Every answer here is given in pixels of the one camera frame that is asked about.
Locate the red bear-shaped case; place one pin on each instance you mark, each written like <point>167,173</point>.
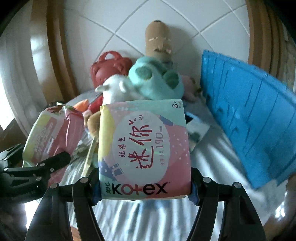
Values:
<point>104,69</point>

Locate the blue plastic crate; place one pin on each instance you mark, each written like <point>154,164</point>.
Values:
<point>242,115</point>

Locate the green pink wipes packet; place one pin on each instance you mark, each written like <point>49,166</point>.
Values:
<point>46,134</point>

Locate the red plush toy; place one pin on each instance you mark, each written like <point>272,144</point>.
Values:
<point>96,104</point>

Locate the teal plush toy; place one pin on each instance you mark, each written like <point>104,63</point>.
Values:
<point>152,78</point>

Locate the pink plush toy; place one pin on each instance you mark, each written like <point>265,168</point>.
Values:
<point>189,85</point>

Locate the wooden wall trim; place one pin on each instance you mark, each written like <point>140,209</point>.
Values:
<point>53,46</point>
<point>266,34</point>

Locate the white blue carton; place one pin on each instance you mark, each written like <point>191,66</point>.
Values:
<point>196,129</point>

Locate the small brown plush toy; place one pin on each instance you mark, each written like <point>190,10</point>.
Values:
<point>92,125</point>

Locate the tall brown plush toy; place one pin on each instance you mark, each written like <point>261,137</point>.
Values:
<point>157,34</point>

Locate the white plush toy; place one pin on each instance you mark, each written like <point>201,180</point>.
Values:
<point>115,90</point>

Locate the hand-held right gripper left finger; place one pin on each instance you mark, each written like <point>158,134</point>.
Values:
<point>96,197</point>

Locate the orange plush toy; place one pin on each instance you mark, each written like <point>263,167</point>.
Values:
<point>81,105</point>

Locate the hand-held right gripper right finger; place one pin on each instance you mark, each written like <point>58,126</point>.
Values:
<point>193,194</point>

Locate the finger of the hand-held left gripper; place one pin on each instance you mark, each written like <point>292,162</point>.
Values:
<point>57,160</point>
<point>13,151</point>

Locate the pink pad packet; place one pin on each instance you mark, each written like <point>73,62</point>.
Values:
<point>143,150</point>

